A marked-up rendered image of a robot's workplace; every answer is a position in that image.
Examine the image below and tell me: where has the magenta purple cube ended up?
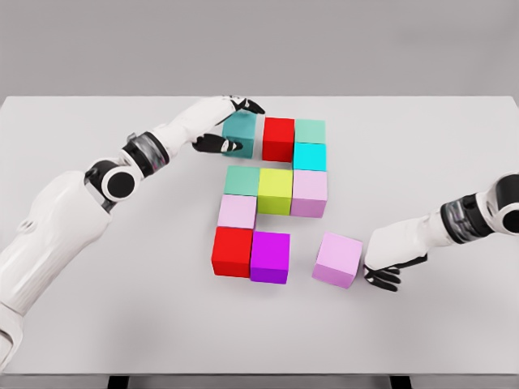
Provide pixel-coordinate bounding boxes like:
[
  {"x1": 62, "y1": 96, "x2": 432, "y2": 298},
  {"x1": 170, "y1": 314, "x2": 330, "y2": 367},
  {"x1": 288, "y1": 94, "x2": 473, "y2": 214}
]
[{"x1": 249, "y1": 230, "x2": 291, "y2": 284}]

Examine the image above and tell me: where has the pale pink cube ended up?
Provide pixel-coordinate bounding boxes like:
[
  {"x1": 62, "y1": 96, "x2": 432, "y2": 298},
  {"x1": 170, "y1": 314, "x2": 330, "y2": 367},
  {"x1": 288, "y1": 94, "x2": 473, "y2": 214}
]
[
  {"x1": 217, "y1": 194, "x2": 259, "y2": 230},
  {"x1": 311, "y1": 231, "x2": 364, "y2": 290},
  {"x1": 290, "y1": 169, "x2": 328, "y2": 219}
]

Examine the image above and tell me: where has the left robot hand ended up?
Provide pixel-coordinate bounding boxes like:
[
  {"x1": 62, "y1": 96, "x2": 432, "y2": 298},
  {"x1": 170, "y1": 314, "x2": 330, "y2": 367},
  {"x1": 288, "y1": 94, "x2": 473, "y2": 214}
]
[{"x1": 179, "y1": 95, "x2": 266, "y2": 156}]

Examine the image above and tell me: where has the red cube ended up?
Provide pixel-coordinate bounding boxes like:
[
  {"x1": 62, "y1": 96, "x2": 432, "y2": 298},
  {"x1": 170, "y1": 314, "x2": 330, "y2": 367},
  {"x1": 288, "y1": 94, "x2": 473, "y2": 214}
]
[
  {"x1": 211, "y1": 226, "x2": 254, "y2": 279},
  {"x1": 261, "y1": 117, "x2": 296, "y2": 163}
]

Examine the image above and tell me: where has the cyan cube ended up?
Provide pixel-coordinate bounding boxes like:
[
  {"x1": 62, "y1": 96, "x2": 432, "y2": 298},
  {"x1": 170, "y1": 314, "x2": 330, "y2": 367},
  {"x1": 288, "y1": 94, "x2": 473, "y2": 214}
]
[{"x1": 292, "y1": 142, "x2": 328, "y2": 173}]

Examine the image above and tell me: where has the dark teal cube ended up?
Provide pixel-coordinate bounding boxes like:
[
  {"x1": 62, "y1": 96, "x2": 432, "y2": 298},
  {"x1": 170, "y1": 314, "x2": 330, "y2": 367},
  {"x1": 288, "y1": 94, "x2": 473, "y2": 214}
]
[{"x1": 221, "y1": 110, "x2": 258, "y2": 160}]

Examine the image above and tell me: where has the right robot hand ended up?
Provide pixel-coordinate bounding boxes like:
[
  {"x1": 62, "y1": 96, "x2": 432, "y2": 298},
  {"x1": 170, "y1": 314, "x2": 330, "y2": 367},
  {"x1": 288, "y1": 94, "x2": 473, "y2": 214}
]
[{"x1": 362, "y1": 220, "x2": 429, "y2": 293}]

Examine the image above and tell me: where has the yellow-green cube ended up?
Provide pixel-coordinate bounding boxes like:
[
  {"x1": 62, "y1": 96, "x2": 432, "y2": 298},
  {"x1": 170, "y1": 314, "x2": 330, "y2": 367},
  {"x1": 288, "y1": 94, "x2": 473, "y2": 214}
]
[{"x1": 256, "y1": 168, "x2": 294, "y2": 216}]

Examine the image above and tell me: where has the pale green cube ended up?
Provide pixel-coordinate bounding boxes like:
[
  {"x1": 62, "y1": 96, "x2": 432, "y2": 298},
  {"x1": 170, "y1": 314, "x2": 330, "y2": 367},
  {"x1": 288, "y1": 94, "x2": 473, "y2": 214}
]
[
  {"x1": 294, "y1": 118, "x2": 327, "y2": 145},
  {"x1": 223, "y1": 165, "x2": 261, "y2": 197}
]

